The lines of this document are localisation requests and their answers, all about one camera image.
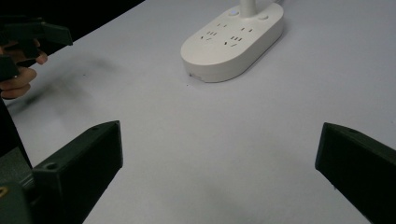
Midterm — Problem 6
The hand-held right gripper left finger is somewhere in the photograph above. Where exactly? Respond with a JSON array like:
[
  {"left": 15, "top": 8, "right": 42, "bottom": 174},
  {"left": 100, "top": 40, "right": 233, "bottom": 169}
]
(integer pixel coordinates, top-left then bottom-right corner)
[{"left": 32, "top": 119, "right": 124, "bottom": 224}]

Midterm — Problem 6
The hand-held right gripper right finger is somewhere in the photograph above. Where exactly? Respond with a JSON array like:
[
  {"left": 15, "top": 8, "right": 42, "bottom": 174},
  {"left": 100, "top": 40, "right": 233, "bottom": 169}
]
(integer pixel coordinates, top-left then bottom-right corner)
[{"left": 315, "top": 121, "right": 396, "bottom": 224}]

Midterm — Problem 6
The white power strip lamp base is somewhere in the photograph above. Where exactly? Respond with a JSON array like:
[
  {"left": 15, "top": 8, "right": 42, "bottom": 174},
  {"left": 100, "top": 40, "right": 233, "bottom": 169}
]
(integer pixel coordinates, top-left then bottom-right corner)
[{"left": 180, "top": 2, "right": 285, "bottom": 84}]

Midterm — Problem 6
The white lamp stem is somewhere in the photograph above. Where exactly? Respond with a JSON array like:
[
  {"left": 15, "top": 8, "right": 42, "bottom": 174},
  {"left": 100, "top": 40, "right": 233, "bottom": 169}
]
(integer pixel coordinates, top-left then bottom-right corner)
[{"left": 238, "top": 0, "right": 258, "bottom": 19}]

